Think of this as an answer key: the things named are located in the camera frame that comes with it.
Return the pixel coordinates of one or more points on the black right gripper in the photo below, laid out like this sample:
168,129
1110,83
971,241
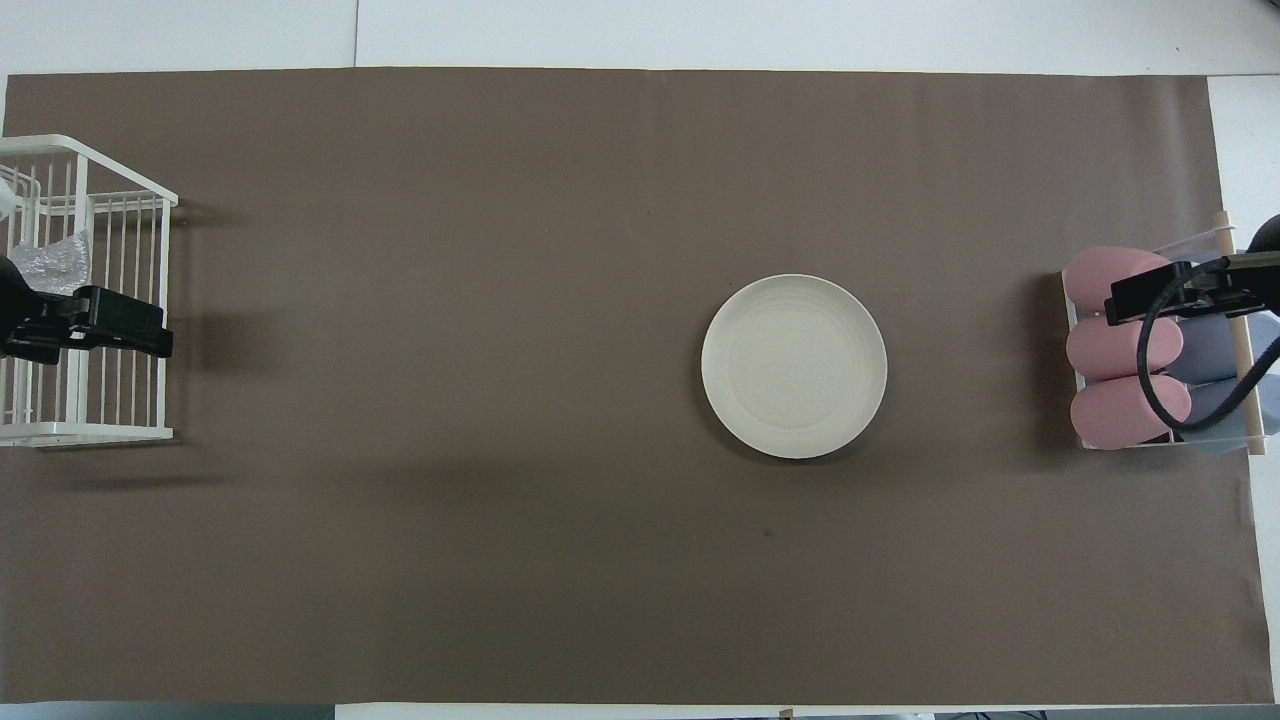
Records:
1160,290

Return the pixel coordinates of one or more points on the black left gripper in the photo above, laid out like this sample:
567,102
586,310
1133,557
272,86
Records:
110,315

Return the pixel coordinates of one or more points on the silver mesh sponge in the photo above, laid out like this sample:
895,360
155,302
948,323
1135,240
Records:
50,262

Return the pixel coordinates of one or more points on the cream round plate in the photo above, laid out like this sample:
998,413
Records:
793,366

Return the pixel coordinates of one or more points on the pink plastic cup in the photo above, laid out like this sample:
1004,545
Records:
1090,280
1105,350
1110,412

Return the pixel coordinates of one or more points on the blue plastic cup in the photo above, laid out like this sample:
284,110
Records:
1215,395
1205,350

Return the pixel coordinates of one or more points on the cup rack with wooden rod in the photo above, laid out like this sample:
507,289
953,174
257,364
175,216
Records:
1240,350

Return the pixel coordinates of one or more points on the brown table mat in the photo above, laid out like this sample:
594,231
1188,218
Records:
500,400

